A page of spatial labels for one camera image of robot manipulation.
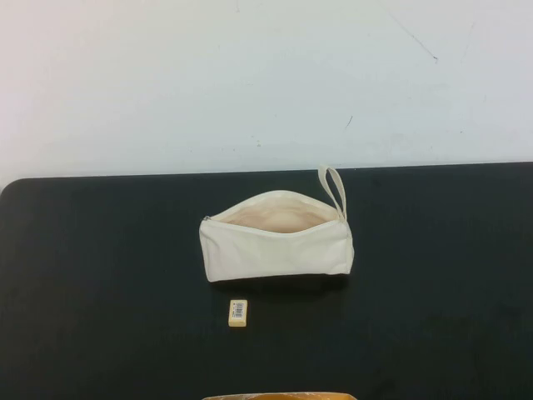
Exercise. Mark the cream eraser with barcode label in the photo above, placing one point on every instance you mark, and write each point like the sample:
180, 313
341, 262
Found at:
238, 312

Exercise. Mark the white canvas pencil case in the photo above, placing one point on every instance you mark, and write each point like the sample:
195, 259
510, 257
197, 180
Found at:
275, 254

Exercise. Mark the yellow object at table edge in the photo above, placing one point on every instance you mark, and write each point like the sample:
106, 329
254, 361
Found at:
275, 396

